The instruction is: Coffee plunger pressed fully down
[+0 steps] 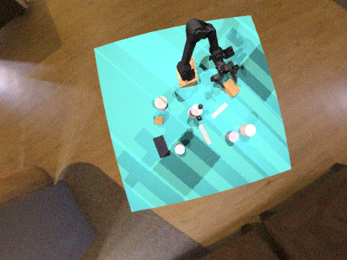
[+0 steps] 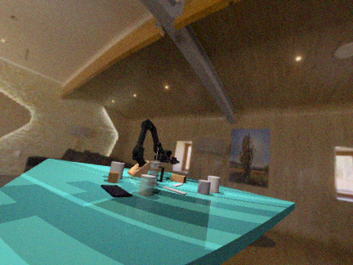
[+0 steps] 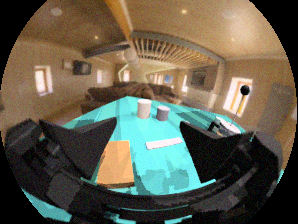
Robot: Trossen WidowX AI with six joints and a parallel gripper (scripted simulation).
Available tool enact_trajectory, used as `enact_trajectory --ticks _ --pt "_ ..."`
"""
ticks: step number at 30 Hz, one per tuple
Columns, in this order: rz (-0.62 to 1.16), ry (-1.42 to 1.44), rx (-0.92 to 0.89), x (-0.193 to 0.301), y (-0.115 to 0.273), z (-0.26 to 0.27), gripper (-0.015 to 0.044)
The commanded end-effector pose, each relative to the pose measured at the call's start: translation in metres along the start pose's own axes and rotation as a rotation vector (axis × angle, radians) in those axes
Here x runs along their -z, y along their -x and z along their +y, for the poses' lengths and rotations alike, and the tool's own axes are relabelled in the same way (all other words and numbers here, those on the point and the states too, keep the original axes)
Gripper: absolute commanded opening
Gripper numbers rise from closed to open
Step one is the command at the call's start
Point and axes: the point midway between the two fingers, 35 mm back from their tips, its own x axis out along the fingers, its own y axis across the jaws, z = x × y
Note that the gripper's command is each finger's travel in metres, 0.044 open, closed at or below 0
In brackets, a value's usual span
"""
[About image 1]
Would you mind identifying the white flat bar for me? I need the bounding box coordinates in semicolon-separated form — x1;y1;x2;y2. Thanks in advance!
210;102;228;119
199;124;210;144

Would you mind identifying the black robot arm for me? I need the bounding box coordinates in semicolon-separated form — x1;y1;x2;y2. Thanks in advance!
177;18;235;81

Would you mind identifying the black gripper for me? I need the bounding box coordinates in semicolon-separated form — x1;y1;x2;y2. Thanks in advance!
210;60;240;89

